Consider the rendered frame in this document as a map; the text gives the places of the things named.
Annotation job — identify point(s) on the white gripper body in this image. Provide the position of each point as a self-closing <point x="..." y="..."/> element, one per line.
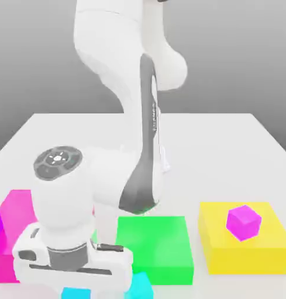
<point x="114" y="266"/>

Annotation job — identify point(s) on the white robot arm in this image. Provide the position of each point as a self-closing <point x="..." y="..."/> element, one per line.
<point x="105" y="70"/>

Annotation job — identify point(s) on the small cyan cube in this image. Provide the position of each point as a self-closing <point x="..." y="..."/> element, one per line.
<point x="76" y="293"/>
<point x="141" y="288"/>

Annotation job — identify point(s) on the small magenta cube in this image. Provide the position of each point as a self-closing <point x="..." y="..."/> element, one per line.
<point x="243" y="224"/>

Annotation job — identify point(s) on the large green box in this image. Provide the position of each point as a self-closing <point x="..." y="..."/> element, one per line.
<point x="156" y="243"/>

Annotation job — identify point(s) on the large pink box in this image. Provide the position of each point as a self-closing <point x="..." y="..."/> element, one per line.
<point x="16" y="210"/>

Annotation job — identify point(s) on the large yellow box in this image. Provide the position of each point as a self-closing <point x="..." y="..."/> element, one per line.
<point x="248" y="257"/>

